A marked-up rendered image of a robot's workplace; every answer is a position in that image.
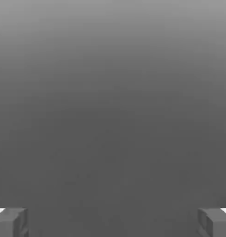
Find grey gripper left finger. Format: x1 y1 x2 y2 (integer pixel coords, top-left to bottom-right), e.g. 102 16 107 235
0 207 29 237

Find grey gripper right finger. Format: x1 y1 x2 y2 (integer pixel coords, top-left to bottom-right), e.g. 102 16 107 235
197 207 226 237

